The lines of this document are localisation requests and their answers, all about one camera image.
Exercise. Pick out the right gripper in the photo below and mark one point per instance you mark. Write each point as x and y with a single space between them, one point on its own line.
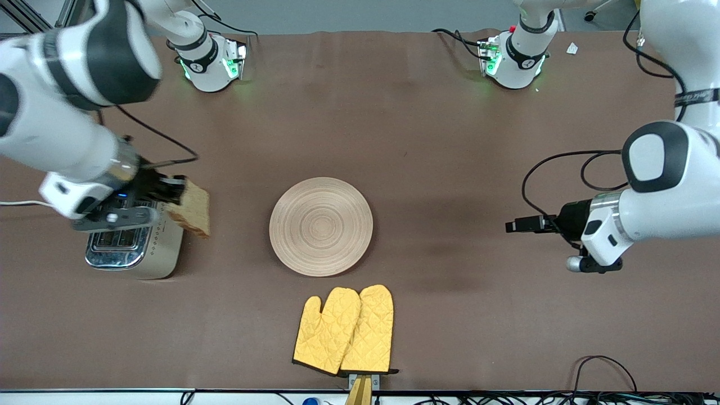
148 185

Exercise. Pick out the beige chrome toaster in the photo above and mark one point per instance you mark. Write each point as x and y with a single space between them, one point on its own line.
163 253

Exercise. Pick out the wooden stick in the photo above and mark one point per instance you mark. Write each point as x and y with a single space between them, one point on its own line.
360 394

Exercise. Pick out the yellow quilted oven mitt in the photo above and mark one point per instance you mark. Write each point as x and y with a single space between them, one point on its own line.
325 332
372 332

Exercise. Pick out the white paper scrap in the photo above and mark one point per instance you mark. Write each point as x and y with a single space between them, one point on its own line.
572 49

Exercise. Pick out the aluminium frame profile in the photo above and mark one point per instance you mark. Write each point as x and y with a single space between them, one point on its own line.
22 14

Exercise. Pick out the black chair caster wheel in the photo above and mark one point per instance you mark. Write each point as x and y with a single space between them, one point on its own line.
589 16

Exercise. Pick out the small metal bracket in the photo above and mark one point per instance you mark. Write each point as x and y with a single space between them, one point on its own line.
376 381

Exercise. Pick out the brown bread toast slice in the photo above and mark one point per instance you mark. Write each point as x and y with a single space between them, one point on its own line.
196 211

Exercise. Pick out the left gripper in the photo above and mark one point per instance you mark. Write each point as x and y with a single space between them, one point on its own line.
571 219

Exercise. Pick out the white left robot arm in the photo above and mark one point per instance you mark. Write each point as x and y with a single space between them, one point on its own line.
675 185

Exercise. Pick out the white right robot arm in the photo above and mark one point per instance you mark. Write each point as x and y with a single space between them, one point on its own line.
56 124

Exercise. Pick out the round wooden plate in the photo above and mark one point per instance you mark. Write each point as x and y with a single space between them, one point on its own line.
320 226

